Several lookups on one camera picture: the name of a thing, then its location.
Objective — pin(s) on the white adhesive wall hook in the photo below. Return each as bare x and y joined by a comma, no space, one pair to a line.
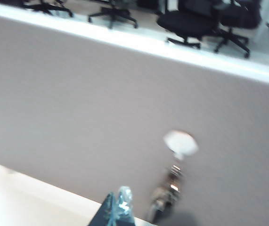
181,143

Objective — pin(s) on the right grey desk divider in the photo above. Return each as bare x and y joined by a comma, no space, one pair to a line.
89,99

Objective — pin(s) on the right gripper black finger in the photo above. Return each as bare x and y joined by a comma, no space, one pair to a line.
115,209

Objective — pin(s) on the black swivel office chair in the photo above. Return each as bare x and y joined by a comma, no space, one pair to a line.
186,21
235,28
47,6

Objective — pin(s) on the key bunch with black fob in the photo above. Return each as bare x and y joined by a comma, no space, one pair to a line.
169,188

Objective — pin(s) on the black office chair base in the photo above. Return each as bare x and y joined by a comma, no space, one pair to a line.
114,14

